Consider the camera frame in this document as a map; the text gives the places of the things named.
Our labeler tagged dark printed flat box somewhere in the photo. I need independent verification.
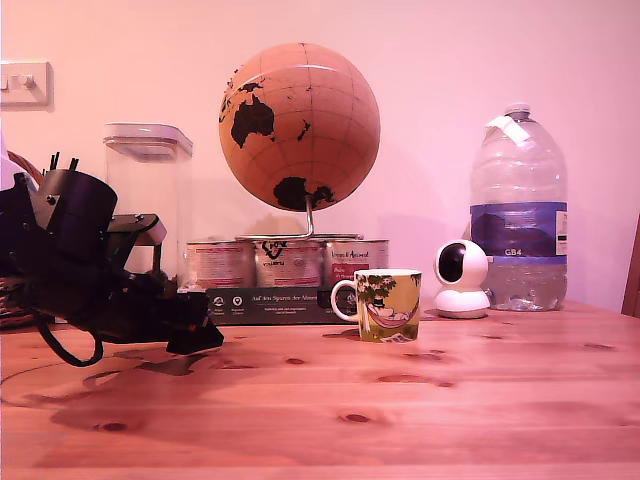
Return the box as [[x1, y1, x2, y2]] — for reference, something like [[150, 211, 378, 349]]
[[205, 284, 359, 326]]

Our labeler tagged clear square lidded jar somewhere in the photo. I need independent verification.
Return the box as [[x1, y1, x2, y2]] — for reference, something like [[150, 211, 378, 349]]
[[103, 122, 195, 294]]

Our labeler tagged metal tin with red label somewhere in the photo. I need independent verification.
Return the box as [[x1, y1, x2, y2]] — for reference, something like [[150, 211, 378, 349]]
[[324, 238, 392, 289]]

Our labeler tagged illustrated green mug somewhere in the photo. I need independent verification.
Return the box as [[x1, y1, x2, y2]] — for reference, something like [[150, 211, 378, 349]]
[[330, 268, 424, 345]]

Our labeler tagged black sticks bundle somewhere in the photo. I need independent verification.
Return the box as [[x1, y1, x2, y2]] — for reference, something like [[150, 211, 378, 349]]
[[47, 148, 81, 174]]

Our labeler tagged cork globe on metal stand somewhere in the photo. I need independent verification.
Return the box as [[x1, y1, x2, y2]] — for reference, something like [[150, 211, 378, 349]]
[[218, 42, 383, 241]]

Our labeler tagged large clear water bottle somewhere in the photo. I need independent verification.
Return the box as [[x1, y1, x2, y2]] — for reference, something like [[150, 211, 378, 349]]
[[469, 102, 570, 313]]

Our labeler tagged pale camera box on bracket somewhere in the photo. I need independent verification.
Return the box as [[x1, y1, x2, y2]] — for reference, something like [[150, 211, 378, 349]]
[[109, 213, 169, 248]]

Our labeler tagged black looping cable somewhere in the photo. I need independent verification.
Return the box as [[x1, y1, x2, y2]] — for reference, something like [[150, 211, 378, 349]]
[[33, 319, 105, 367]]

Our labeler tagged small white round camera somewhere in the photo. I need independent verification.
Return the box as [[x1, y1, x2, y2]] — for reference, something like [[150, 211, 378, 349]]
[[432, 238, 492, 320]]

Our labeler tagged white wall light switch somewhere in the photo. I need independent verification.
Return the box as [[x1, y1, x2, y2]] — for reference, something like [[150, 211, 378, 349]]
[[0, 60, 56, 112]]

